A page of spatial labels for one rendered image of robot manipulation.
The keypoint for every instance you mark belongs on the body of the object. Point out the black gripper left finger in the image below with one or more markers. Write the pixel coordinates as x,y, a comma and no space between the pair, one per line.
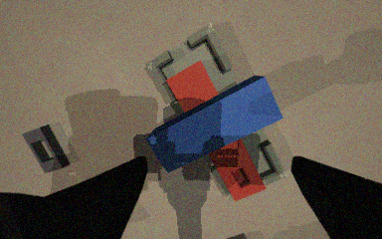
96,208

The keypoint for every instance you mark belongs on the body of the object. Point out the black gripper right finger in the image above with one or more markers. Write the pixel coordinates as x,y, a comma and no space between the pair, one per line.
347,205

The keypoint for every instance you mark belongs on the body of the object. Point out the blue rectangular block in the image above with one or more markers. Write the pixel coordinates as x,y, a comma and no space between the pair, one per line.
233,114

